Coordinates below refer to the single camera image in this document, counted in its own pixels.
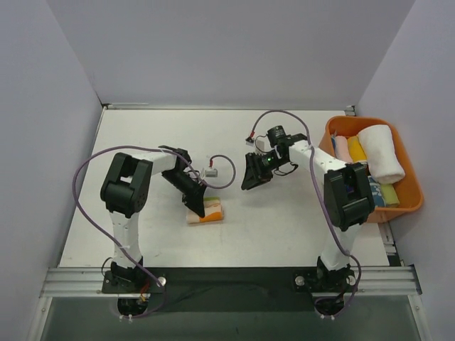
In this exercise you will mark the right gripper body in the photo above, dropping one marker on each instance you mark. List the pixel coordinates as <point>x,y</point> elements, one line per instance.
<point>254,165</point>

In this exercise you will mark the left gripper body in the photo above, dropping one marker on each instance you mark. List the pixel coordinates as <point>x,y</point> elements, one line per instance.
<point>194,192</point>

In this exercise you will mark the orange cloth pile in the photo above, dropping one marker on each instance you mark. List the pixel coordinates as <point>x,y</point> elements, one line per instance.
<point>213,212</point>

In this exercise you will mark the white towel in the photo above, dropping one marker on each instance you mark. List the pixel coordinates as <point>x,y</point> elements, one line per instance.
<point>378,146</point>

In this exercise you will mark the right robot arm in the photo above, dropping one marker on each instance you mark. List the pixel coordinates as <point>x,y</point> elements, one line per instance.
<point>343,192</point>

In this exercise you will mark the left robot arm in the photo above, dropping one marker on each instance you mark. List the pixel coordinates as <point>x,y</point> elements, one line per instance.
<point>125,192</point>

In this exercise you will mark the pink rolled towel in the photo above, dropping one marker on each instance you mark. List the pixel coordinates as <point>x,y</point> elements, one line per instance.
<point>341,149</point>

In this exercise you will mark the black base mat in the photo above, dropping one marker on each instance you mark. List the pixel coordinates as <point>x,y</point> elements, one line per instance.
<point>233,290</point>

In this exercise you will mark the yellow rolled towel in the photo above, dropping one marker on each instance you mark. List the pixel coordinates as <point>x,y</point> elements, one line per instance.
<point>356,150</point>

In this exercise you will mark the blue patterned rolled towel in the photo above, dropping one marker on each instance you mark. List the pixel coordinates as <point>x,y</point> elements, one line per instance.
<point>375,188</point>

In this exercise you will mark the green rolled towel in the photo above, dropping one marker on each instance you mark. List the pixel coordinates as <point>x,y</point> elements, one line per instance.
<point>389,195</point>

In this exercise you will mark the orange plastic basket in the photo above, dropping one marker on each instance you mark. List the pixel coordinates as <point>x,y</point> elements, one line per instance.
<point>408,190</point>

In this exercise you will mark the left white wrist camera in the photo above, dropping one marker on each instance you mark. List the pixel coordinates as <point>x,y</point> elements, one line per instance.
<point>210,173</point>

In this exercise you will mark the aluminium frame rail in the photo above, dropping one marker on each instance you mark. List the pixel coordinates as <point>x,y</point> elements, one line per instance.
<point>94,282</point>

